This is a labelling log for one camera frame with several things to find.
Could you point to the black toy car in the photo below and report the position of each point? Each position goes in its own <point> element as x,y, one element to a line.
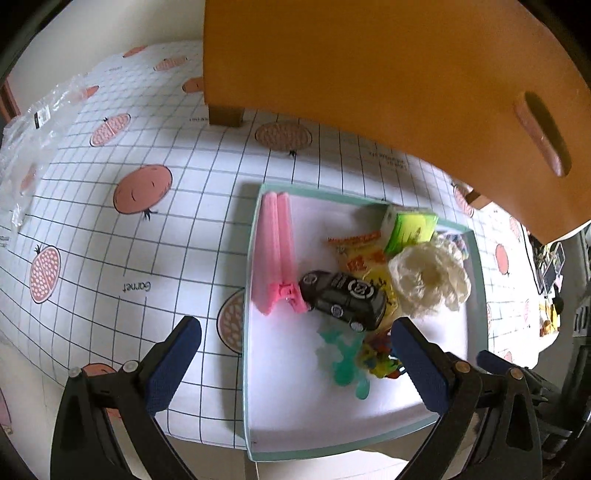
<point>344,297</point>

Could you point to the pink sealing clip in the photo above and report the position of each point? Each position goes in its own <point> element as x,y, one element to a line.
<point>274,266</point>

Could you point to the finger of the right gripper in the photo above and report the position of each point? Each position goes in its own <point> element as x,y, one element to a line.
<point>496,365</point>

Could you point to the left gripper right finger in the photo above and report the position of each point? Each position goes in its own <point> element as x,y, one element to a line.
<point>508,445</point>

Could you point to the translucent teal toy figure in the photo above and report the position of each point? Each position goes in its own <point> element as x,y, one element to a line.
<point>338,356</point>

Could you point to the pastel twisted pipe cleaner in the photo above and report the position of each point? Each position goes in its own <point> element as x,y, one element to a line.
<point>460,243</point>

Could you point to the green tissue pack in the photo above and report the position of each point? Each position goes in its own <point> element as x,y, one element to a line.
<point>402,226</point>

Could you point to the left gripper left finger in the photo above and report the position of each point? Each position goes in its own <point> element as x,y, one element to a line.
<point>84,444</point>

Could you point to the clear plastic bag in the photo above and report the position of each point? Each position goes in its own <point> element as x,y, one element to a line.
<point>30,142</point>

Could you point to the wooden nightstand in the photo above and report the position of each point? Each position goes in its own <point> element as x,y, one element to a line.
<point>481,89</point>

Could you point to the yellow snack packet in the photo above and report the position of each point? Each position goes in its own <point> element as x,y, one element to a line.
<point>363,257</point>

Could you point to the colourful plastic toy pieces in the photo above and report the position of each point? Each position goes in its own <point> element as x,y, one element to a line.
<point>377,357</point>

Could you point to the fruit print grid mat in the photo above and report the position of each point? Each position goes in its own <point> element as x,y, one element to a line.
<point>143,216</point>

